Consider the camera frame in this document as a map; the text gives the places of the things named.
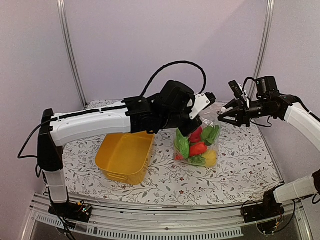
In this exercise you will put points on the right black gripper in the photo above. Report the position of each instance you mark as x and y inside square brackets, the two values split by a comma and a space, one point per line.
[242, 113]

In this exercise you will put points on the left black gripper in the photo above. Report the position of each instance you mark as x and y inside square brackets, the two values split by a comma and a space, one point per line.
[187, 130]

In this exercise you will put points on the red toy apple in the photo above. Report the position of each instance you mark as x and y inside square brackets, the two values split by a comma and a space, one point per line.
[195, 137]

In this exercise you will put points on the green toy cucumber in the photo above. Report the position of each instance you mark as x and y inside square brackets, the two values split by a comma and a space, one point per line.
[182, 145]

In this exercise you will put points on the green toy lettuce leaf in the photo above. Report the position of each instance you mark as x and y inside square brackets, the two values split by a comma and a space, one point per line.
[210, 134]

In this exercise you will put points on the red toy tomato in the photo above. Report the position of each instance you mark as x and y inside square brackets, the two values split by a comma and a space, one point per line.
[197, 149]

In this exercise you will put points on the clear zip top bag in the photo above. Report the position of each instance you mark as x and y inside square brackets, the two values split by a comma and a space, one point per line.
[209, 117]

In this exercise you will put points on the orange toy carrot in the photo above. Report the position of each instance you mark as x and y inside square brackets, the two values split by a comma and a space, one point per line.
[178, 157]

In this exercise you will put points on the green toy grapes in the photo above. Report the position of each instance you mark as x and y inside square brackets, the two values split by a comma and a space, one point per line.
[197, 160]

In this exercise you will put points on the yellow toy lemon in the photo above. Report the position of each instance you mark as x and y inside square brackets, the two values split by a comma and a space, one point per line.
[210, 158]

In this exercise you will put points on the yellow plastic basket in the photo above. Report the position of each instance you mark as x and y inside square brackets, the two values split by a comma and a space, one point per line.
[125, 157]

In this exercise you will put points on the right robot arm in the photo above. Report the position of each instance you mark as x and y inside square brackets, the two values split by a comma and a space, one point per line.
[286, 107]

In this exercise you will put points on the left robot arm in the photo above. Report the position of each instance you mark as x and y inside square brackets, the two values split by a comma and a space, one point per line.
[176, 106]

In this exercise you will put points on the floral table mat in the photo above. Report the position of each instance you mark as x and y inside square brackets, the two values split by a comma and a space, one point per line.
[244, 171]

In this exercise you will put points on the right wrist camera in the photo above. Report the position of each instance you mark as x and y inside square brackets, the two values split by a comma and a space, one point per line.
[239, 93]

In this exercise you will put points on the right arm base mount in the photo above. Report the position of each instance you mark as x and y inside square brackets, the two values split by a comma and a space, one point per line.
[268, 208]

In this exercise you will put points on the front aluminium rail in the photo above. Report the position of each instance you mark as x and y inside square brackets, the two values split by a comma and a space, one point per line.
[116, 220]

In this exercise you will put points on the right aluminium frame post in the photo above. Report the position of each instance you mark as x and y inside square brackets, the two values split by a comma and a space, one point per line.
[265, 37]

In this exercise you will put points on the aluminium frame post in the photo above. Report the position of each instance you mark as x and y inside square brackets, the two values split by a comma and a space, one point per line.
[265, 37]
[61, 7]

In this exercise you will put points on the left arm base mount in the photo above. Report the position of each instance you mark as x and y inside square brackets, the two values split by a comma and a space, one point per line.
[80, 211]

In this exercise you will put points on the left aluminium frame post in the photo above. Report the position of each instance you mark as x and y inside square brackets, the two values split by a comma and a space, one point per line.
[61, 7]

